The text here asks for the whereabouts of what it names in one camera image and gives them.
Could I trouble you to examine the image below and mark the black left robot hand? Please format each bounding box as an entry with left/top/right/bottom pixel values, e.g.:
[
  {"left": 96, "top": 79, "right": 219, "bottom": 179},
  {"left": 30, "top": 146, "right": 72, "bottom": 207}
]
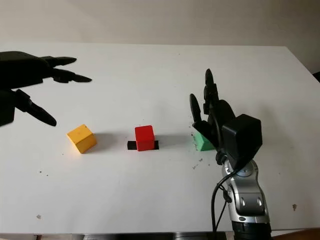
[{"left": 0, "top": 51, "right": 93, "bottom": 127}]

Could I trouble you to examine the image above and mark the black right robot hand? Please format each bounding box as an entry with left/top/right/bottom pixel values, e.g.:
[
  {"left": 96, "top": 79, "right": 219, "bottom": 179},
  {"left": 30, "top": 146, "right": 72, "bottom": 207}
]
[{"left": 189, "top": 68, "right": 237, "bottom": 151}]

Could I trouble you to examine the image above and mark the green block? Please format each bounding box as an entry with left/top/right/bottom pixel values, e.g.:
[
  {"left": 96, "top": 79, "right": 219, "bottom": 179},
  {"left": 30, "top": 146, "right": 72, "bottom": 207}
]
[{"left": 193, "top": 131, "right": 216, "bottom": 152}]

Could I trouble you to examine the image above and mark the red block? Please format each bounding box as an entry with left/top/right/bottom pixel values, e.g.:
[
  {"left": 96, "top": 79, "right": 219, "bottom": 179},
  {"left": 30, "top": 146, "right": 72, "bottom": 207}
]
[{"left": 134, "top": 125, "right": 156, "bottom": 152}]

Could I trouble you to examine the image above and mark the yellow block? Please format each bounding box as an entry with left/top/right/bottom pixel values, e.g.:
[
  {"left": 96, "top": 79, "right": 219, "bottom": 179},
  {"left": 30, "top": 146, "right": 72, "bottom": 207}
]
[{"left": 66, "top": 124, "right": 98, "bottom": 154}]

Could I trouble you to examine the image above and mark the black tape strip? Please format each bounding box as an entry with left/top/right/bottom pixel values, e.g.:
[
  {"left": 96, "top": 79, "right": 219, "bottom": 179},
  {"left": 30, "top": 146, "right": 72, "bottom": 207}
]
[{"left": 126, "top": 140, "right": 160, "bottom": 152}]

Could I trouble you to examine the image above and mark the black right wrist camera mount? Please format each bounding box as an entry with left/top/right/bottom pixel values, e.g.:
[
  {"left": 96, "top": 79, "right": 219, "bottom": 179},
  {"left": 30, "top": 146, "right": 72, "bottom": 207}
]
[{"left": 221, "top": 113, "right": 263, "bottom": 171}]

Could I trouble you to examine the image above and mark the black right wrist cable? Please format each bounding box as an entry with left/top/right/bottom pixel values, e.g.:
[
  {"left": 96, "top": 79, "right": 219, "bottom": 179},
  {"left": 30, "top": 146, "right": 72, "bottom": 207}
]
[{"left": 210, "top": 108, "right": 241, "bottom": 235}]

